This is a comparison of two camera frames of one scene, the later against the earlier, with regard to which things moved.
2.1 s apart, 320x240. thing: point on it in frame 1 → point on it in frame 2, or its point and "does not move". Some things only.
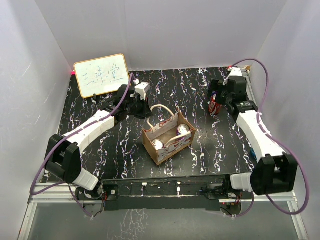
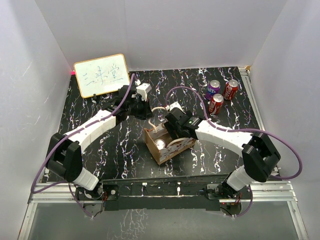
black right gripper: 215,85 → 171,129
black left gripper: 146,111 does not move
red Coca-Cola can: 214,106 does not move
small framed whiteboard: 102,75 does not move
